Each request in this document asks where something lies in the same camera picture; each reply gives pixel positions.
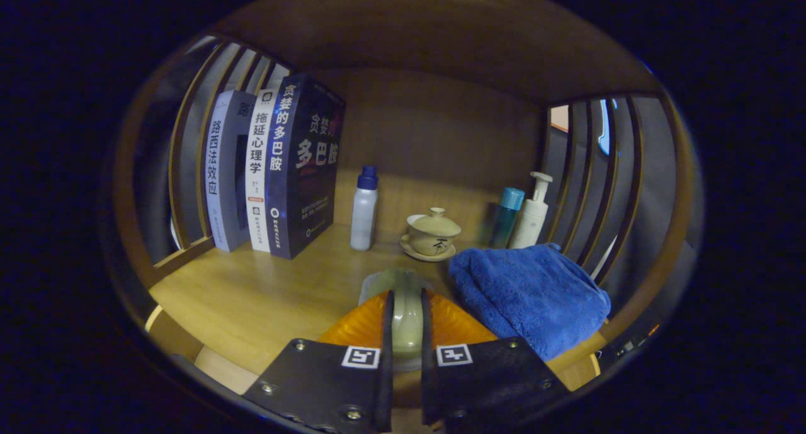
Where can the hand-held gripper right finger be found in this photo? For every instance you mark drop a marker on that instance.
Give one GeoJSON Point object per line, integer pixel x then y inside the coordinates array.
{"type": "Point", "coordinates": [428, 383]}

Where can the beige lidded teacup with saucer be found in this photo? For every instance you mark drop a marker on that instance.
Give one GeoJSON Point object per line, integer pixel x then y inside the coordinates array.
{"type": "Point", "coordinates": [433, 235]}

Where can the wooden countertop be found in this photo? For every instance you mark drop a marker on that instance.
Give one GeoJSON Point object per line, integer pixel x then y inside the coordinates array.
{"type": "Point", "coordinates": [264, 295]}

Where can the light blue book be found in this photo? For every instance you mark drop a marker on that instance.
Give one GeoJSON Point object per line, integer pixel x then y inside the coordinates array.
{"type": "Point", "coordinates": [217, 169]}

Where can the wooden drawer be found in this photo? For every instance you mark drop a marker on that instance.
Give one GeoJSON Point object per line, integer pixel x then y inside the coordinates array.
{"type": "Point", "coordinates": [220, 370]}

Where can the dark blue book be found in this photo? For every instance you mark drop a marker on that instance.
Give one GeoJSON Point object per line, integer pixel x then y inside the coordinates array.
{"type": "Point", "coordinates": [308, 169]}

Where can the teal bottle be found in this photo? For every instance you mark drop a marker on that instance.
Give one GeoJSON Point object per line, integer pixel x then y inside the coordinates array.
{"type": "Point", "coordinates": [505, 220]}

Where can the white pump bottle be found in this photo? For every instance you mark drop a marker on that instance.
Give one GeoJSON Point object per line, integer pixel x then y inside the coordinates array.
{"type": "Point", "coordinates": [530, 223]}

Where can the blue folded towel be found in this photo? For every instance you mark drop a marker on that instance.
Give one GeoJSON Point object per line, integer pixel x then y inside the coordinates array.
{"type": "Point", "coordinates": [535, 295]}

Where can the wooden cabinet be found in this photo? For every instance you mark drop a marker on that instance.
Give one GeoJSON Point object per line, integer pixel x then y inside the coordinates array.
{"type": "Point", "coordinates": [441, 125]}

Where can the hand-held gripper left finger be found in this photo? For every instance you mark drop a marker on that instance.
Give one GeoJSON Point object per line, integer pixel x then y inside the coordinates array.
{"type": "Point", "coordinates": [385, 383]}

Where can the black equipment with orange part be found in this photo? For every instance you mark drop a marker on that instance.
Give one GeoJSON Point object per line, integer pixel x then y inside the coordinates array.
{"type": "Point", "coordinates": [623, 346]}

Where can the white bottle with blue cap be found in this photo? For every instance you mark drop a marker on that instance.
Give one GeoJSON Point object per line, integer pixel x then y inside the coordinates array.
{"type": "Point", "coordinates": [364, 216]}

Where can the white spine book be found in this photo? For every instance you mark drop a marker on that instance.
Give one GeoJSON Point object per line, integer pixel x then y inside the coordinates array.
{"type": "Point", "coordinates": [259, 169]}

